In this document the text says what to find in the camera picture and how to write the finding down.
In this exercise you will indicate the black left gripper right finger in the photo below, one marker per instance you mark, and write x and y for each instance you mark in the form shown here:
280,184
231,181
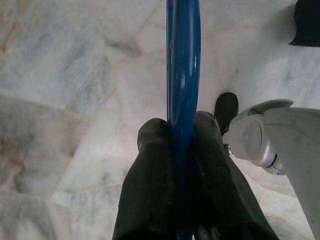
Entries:
215,180

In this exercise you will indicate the blue plastic hanger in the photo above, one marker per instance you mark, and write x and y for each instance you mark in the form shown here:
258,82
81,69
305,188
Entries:
183,75

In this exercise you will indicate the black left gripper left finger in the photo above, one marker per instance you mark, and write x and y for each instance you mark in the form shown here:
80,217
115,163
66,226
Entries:
150,175

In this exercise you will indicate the black robot foot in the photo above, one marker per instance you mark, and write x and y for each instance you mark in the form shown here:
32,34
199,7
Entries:
307,22
225,110

